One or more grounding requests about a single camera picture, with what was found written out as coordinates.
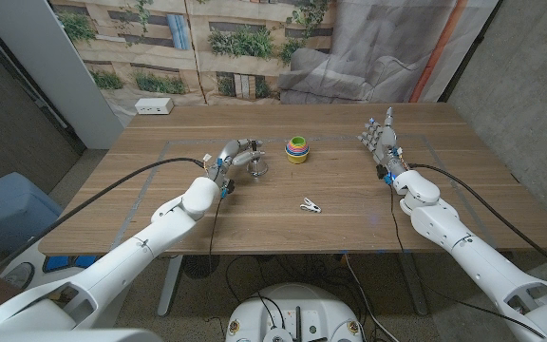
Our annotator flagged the silver bell with black handle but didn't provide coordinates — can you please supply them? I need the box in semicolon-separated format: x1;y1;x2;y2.
246;140;270;178

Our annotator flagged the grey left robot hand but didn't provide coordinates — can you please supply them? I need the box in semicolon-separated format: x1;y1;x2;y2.
205;138;266;186

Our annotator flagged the white robot torso base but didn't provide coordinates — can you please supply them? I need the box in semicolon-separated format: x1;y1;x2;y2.
224;282;364;342

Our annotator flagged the grey floor cable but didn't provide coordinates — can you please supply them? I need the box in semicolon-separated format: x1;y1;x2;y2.
343;255;401;342

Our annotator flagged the white power strip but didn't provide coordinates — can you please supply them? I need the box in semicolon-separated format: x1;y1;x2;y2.
134;97;175;116

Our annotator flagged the white clothespin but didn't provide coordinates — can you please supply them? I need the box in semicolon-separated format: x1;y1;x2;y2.
299;197;323;214

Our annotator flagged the black round floor fan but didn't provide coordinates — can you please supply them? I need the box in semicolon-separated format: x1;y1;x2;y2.
182;255;221;279

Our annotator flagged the stack of colourful toy cups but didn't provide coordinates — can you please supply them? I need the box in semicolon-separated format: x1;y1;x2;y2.
284;136;311;165

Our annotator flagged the white floor box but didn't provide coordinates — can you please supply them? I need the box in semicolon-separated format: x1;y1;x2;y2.
0;237;113;292

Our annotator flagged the thin black left wrist cable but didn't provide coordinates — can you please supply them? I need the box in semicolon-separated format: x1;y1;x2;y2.
206;192;225;275

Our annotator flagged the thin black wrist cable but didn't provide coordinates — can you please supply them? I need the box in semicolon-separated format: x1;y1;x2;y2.
388;182;547;339
206;192;225;275

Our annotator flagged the printed fabric backdrop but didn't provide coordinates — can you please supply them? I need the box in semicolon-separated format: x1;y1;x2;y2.
47;0;500;128

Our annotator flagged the grey table leg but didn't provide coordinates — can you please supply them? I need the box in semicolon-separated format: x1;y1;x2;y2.
396;252;429;317

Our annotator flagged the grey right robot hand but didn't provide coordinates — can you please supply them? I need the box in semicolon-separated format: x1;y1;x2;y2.
357;106;407;180

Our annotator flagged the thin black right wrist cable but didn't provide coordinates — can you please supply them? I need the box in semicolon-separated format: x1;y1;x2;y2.
388;182;547;339

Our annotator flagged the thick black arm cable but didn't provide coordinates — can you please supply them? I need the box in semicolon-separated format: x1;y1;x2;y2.
0;157;207;298
406;162;547;282

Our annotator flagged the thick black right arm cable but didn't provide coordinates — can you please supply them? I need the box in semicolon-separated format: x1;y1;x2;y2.
406;162;547;282

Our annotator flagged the blue plastic bin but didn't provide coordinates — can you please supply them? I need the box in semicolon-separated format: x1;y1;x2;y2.
0;171;64;257

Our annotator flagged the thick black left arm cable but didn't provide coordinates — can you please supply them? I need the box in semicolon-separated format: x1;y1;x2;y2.
0;157;207;298

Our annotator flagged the white table leg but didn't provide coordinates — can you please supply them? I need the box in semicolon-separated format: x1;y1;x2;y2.
157;255;184;318

